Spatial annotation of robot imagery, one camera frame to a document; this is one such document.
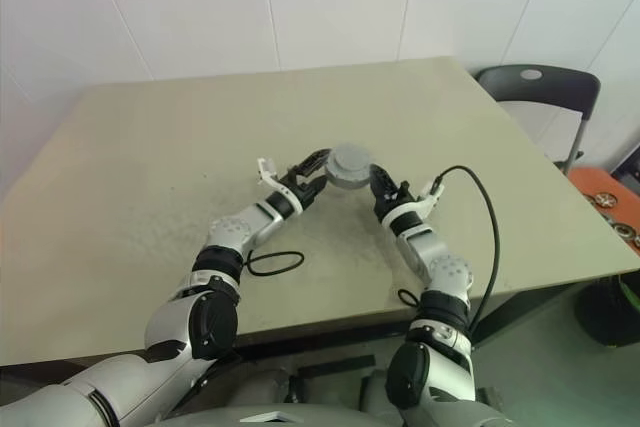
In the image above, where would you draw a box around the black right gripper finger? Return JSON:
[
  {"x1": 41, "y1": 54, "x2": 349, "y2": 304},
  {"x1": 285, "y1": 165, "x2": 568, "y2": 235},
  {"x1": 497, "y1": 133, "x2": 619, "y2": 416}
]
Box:
[
  {"x1": 368, "y1": 164, "x2": 402, "y2": 198},
  {"x1": 371, "y1": 185, "x2": 390, "y2": 222}
]

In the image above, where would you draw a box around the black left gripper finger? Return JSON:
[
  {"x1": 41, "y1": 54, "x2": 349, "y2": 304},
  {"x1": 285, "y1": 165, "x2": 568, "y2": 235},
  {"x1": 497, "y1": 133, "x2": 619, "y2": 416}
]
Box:
[
  {"x1": 293, "y1": 148, "x2": 334, "y2": 178},
  {"x1": 299, "y1": 176, "x2": 330, "y2": 209}
]

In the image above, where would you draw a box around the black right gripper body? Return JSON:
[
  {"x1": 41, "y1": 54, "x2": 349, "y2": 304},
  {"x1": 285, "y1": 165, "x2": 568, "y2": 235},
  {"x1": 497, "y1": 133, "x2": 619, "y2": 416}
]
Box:
[{"x1": 385, "y1": 180, "x2": 417, "y2": 219}]

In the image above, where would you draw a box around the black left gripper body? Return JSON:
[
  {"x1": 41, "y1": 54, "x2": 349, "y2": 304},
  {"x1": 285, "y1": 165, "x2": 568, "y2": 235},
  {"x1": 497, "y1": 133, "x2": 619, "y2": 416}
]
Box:
[{"x1": 277, "y1": 166, "x2": 316, "y2": 204}]

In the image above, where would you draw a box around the grey motor cover with circuit board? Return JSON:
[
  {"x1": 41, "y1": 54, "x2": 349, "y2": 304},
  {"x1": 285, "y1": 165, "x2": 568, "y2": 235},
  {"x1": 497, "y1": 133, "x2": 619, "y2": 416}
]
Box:
[{"x1": 327, "y1": 142, "x2": 374, "y2": 176}]

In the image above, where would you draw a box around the black plastic chair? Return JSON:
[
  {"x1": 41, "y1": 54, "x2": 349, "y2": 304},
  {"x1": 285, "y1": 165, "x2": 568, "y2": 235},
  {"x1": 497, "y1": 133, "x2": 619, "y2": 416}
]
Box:
[{"x1": 473, "y1": 64, "x2": 601, "y2": 177}]

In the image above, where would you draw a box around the orange mat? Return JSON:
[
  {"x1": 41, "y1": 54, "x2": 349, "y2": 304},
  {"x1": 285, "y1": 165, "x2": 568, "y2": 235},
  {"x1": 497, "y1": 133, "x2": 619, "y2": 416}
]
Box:
[{"x1": 568, "y1": 166, "x2": 640, "y2": 253}]

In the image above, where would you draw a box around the grey robot torso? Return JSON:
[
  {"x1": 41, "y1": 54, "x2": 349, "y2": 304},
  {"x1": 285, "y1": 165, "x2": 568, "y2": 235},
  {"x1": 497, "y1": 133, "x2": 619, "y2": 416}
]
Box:
[{"x1": 164, "y1": 381, "x2": 506, "y2": 427}]

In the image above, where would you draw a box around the black round bin green stripe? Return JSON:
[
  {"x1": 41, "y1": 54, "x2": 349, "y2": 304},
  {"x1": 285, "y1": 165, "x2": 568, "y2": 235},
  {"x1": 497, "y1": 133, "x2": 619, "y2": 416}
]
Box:
[{"x1": 577, "y1": 274, "x2": 640, "y2": 348}]

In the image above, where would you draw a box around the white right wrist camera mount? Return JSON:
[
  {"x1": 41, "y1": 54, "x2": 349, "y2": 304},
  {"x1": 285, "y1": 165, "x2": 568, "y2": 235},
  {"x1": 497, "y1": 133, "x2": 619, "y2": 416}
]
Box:
[{"x1": 382, "y1": 177, "x2": 446, "y2": 226}]

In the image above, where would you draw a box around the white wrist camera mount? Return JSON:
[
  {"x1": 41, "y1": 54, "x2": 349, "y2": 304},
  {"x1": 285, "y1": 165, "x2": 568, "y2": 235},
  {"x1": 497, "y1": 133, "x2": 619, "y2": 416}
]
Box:
[
  {"x1": 382, "y1": 177, "x2": 446, "y2": 226},
  {"x1": 256, "y1": 156, "x2": 305, "y2": 214}
]

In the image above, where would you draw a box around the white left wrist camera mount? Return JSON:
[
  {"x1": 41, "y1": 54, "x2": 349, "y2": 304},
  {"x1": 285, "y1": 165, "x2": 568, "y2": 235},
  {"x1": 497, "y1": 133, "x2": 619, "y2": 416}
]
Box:
[{"x1": 256, "y1": 156, "x2": 305, "y2": 214}]

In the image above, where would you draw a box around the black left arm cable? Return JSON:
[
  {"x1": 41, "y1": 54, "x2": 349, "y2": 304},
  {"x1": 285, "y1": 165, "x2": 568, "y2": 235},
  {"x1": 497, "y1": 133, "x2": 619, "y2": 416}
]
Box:
[{"x1": 243, "y1": 250, "x2": 305, "y2": 279}]

